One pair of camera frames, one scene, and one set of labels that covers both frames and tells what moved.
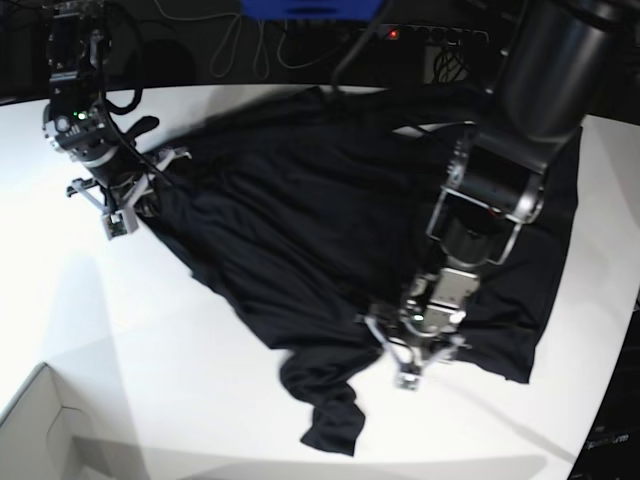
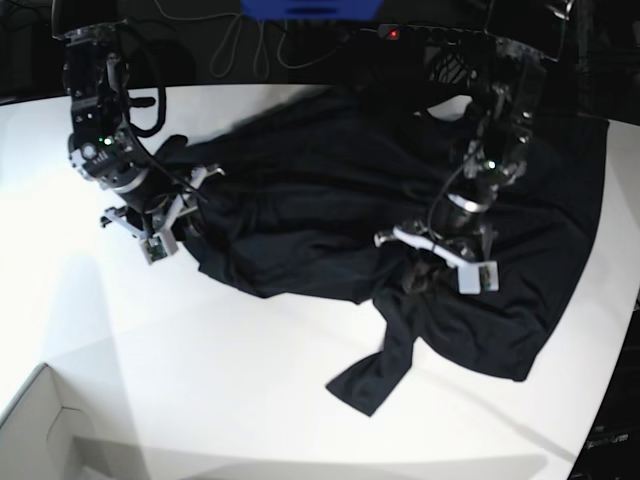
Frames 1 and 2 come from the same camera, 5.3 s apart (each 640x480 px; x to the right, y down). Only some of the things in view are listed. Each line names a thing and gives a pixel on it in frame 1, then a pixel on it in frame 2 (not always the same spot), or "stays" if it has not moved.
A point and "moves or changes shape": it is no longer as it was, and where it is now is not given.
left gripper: (116, 202) to (151, 209)
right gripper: (434, 333) to (462, 236)
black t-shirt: (300, 216) moves or changes shape
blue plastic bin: (312, 11) stays
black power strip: (433, 33) stays
